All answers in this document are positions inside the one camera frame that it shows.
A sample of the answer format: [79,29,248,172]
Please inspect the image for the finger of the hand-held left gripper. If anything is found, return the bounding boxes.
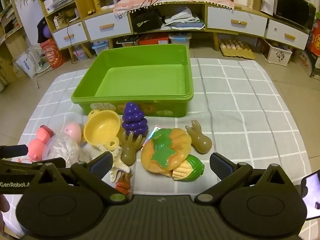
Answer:
[0,158,66,173]
[0,144,28,159]

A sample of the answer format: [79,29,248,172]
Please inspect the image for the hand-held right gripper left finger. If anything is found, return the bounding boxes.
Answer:
[32,152,128,205]

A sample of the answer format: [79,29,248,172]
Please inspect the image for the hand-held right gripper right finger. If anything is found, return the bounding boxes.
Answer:
[195,152,298,204]

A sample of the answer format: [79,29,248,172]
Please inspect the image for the pink toy pig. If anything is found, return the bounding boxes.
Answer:
[27,125,54,162]

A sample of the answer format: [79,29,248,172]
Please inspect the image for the yellow toy corn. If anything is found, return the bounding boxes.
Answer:
[172,154,205,181]

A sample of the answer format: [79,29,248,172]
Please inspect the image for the yellow toy pot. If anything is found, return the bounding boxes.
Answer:
[83,109,121,153]

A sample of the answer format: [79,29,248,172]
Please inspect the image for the clear cotton swab container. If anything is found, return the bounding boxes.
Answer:
[42,133,92,167]

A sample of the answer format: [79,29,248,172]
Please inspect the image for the pink toy egg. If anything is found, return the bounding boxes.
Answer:
[62,122,82,142]

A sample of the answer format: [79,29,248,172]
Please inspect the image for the orange toy pumpkin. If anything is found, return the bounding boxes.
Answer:
[140,128,192,174]

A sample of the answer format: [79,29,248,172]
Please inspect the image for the purple toy grapes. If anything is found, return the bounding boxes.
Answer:
[122,102,148,135]

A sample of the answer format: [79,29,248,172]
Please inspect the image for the green plastic storage bin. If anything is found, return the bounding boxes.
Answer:
[71,44,194,117]

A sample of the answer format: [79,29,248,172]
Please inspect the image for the cream starfish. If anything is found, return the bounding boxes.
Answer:
[109,147,131,183]

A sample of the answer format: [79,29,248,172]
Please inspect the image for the red brown toy figure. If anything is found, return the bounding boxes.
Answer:
[115,172,132,194]

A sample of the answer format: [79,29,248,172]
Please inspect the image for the small shiny card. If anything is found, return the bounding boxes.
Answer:
[146,126,160,140]

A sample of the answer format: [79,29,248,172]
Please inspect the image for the grey checked blanket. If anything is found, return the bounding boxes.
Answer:
[15,58,313,198]

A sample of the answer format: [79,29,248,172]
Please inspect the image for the white paper bag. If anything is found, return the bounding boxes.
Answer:
[16,46,42,78]

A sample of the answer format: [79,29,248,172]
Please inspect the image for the smartphone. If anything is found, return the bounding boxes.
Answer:
[300,170,320,220]

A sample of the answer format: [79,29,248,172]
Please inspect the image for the red printed bag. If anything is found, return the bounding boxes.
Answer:
[40,39,65,68]

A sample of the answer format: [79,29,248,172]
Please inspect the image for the clear box blue lid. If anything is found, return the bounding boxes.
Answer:
[92,41,109,55]
[169,33,192,48]

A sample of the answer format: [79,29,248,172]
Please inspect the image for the tray of eggs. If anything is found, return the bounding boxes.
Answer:
[219,39,256,60]

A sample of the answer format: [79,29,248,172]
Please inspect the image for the box with black lid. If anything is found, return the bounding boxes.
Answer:
[116,35,140,48]

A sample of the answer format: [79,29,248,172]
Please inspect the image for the white plastic basket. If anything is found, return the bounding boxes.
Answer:
[260,39,292,67]

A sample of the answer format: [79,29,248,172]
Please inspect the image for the white cabinet drawer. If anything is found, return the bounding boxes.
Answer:
[84,12,132,41]
[52,22,88,49]
[207,6,267,37]
[266,19,310,50]

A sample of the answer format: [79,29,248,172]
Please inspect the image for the orange storage box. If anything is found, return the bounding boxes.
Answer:
[139,32,169,49]

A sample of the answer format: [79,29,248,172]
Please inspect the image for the round printed box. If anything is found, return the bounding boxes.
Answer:
[292,50,313,75]

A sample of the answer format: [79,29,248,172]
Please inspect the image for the black bag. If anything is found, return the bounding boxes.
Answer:
[130,8,163,33]

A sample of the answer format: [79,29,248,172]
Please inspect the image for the pile of folded bags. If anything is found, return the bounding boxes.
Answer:
[164,7,205,29]

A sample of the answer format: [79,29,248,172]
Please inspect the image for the pink fringed cloth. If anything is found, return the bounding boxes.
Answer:
[114,0,235,15]

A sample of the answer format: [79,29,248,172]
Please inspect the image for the black microwave oven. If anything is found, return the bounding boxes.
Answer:
[274,0,316,29]

